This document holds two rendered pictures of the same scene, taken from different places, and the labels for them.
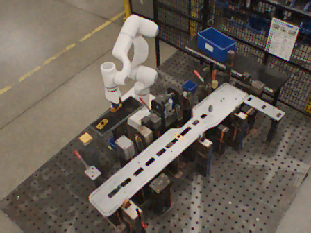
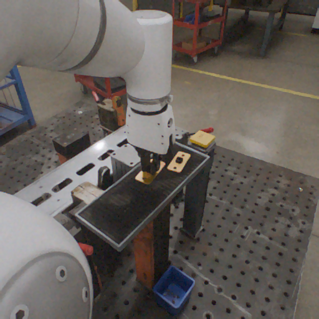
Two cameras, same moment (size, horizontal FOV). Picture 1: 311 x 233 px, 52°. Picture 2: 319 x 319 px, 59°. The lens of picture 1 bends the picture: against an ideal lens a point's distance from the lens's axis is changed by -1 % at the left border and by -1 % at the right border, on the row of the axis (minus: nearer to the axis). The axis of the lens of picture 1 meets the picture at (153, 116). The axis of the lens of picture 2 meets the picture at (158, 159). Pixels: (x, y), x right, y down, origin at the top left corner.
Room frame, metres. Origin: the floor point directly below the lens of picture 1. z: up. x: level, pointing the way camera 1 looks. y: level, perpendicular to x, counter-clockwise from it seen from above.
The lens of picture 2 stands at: (1.96, 0.16, 1.66)
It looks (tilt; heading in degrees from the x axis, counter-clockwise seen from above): 40 degrees down; 169
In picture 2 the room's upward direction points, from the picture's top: straight up
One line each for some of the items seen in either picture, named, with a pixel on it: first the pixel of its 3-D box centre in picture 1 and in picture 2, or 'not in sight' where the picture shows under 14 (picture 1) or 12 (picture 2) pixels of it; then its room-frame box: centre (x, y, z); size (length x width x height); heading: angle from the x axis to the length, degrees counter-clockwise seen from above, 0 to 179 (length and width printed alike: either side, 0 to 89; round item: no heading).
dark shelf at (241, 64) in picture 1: (233, 61); not in sight; (2.11, -0.70, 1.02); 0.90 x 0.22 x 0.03; 42
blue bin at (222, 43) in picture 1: (216, 44); not in sight; (2.25, -0.57, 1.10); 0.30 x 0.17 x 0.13; 33
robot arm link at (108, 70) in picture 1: (110, 75); (145, 54); (1.47, 0.23, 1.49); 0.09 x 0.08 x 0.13; 62
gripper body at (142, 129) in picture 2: (112, 92); (149, 124); (1.47, 0.24, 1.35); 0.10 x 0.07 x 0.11; 51
